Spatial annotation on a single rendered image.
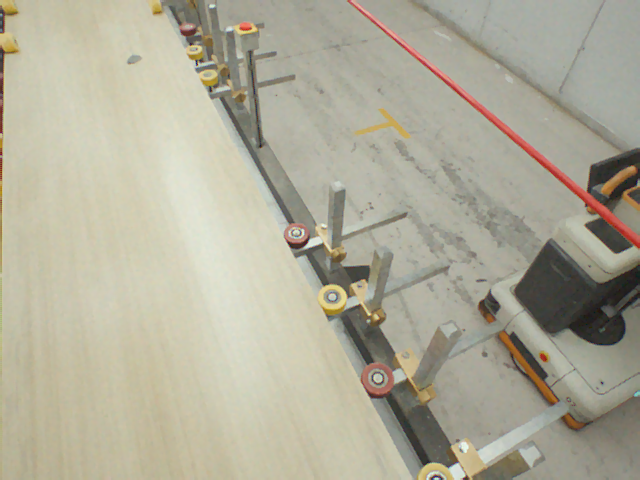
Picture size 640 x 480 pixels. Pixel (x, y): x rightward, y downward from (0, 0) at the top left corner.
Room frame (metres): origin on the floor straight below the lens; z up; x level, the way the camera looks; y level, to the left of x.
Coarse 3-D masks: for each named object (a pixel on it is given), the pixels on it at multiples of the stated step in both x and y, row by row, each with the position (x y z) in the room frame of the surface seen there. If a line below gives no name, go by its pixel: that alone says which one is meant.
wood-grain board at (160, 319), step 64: (64, 0) 2.46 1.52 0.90; (128, 0) 2.48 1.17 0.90; (64, 64) 1.77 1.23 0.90; (64, 128) 1.30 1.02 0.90; (128, 128) 1.31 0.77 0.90; (192, 128) 1.33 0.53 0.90; (64, 192) 0.96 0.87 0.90; (128, 192) 0.97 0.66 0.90; (192, 192) 0.98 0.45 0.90; (256, 192) 0.99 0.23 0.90; (64, 256) 0.70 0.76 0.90; (128, 256) 0.71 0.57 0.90; (192, 256) 0.72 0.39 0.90; (256, 256) 0.73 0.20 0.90; (64, 320) 0.50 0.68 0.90; (128, 320) 0.51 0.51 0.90; (192, 320) 0.52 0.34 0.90; (256, 320) 0.52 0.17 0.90; (320, 320) 0.53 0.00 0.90; (0, 384) 0.33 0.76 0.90; (64, 384) 0.33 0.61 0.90; (128, 384) 0.34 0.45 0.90; (192, 384) 0.35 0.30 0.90; (256, 384) 0.35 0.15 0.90; (320, 384) 0.36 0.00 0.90; (64, 448) 0.19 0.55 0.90; (128, 448) 0.20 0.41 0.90; (192, 448) 0.21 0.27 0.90; (256, 448) 0.21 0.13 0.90; (320, 448) 0.22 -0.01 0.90; (384, 448) 0.22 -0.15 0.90
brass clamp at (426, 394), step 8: (400, 352) 0.47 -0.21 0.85; (408, 352) 0.47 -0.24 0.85; (392, 360) 0.46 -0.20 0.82; (400, 360) 0.45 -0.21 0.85; (408, 360) 0.45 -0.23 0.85; (416, 360) 0.45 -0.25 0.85; (408, 368) 0.43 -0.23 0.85; (408, 376) 0.41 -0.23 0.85; (408, 384) 0.39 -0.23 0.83; (432, 384) 0.39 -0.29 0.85; (416, 392) 0.37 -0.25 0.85; (424, 392) 0.37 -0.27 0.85; (432, 392) 0.37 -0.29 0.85; (416, 400) 0.35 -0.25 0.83; (424, 400) 0.35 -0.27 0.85
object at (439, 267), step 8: (432, 264) 0.78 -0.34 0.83; (440, 264) 0.78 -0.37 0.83; (448, 264) 0.78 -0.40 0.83; (416, 272) 0.75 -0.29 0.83; (424, 272) 0.75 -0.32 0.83; (432, 272) 0.75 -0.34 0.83; (440, 272) 0.76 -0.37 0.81; (400, 280) 0.71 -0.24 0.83; (408, 280) 0.71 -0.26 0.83; (416, 280) 0.72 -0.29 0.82; (424, 280) 0.74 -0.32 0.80; (392, 288) 0.68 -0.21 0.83; (400, 288) 0.69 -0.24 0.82; (384, 296) 0.67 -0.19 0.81; (352, 304) 0.62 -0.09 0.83; (344, 312) 0.60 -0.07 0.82; (328, 320) 0.58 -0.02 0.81
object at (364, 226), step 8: (400, 208) 1.02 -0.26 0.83; (376, 216) 0.97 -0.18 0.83; (384, 216) 0.97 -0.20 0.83; (392, 216) 0.98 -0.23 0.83; (400, 216) 0.99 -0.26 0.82; (352, 224) 0.93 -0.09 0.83; (360, 224) 0.93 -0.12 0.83; (368, 224) 0.94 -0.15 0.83; (376, 224) 0.94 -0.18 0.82; (384, 224) 0.96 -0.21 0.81; (344, 232) 0.90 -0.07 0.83; (352, 232) 0.90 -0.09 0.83; (360, 232) 0.91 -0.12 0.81; (312, 240) 0.86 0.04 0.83; (320, 240) 0.86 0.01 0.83; (304, 248) 0.82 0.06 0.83; (312, 248) 0.83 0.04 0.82; (320, 248) 0.84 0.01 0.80; (296, 256) 0.80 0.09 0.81
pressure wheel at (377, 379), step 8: (368, 368) 0.40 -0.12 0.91; (376, 368) 0.40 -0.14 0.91; (384, 368) 0.40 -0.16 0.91; (368, 376) 0.38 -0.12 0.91; (376, 376) 0.38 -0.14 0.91; (384, 376) 0.38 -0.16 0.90; (392, 376) 0.38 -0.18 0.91; (368, 384) 0.36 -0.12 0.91; (376, 384) 0.36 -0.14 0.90; (384, 384) 0.36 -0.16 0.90; (392, 384) 0.36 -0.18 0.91; (368, 392) 0.35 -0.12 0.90; (376, 392) 0.34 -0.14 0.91; (384, 392) 0.34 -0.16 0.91
